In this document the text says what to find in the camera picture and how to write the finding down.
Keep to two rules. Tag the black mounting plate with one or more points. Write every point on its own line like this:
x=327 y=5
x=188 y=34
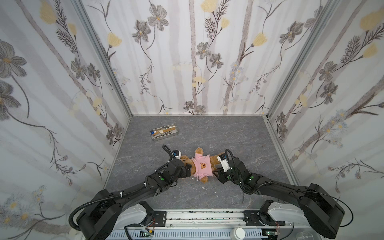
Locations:
x=155 y=219
x=261 y=219

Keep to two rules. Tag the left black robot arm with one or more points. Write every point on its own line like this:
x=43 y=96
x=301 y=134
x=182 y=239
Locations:
x=96 y=219

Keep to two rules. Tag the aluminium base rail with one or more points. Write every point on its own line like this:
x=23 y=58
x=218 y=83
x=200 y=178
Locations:
x=213 y=225

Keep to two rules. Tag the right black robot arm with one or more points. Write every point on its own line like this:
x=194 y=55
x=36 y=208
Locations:
x=321 y=210

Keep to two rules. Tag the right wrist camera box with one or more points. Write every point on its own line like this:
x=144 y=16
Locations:
x=223 y=159

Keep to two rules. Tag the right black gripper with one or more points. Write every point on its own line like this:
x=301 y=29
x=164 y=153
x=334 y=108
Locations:
x=222 y=174

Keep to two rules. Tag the clear plastic tool box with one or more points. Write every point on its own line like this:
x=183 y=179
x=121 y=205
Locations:
x=164 y=132

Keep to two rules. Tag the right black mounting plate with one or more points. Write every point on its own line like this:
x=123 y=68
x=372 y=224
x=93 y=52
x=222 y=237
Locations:
x=261 y=219

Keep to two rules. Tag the white round cap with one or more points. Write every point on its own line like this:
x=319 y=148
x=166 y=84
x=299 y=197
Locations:
x=237 y=233

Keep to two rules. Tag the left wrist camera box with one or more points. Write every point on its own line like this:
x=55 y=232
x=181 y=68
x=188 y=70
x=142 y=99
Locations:
x=176 y=154

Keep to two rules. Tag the pink fleece bear hoodie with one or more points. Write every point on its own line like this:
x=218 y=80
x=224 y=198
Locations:
x=203 y=167

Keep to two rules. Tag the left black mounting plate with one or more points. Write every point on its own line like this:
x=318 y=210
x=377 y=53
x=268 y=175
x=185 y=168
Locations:
x=155 y=219

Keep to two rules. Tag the brown teddy bear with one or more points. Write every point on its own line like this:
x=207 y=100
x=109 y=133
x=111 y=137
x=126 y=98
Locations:
x=187 y=161

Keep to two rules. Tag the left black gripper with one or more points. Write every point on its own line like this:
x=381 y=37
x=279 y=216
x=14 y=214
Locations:
x=183 y=168

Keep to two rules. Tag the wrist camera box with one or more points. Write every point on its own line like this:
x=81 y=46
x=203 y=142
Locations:
x=176 y=154
x=223 y=159

